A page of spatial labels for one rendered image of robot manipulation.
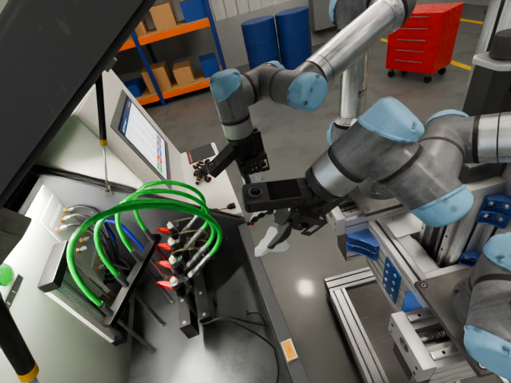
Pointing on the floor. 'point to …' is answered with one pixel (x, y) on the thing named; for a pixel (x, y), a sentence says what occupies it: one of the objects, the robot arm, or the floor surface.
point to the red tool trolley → (425, 40)
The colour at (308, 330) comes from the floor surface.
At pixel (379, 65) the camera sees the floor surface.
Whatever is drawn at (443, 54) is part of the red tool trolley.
